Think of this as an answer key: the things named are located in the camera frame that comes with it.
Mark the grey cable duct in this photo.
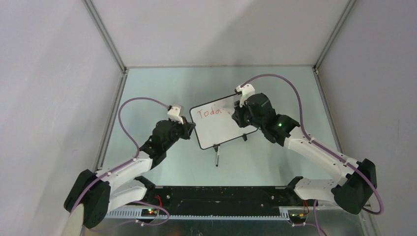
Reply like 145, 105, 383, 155
107, 208, 291, 221

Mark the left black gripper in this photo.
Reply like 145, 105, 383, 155
163, 116, 195, 150

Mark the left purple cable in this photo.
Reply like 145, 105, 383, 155
70, 97, 171, 233

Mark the aluminium frame rail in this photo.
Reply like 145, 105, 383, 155
81, 0, 128, 73

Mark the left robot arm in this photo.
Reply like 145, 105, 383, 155
63, 119, 196, 229

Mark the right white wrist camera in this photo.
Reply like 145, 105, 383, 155
235, 84, 255, 107

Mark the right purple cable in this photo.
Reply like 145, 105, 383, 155
239, 73, 385, 236

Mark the black whiteboard marker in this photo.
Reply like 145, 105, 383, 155
214, 145, 220, 167

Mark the purple cable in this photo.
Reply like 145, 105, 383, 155
70, 97, 171, 233
239, 73, 385, 236

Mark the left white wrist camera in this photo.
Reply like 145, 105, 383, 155
167, 104, 184, 124

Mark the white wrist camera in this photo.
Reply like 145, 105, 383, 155
167, 104, 184, 124
235, 84, 255, 107

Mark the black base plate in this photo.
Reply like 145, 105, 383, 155
143, 186, 303, 217

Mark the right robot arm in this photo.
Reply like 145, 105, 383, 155
232, 93, 377, 214

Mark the white board black frame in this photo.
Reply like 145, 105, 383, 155
189, 95, 257, 150

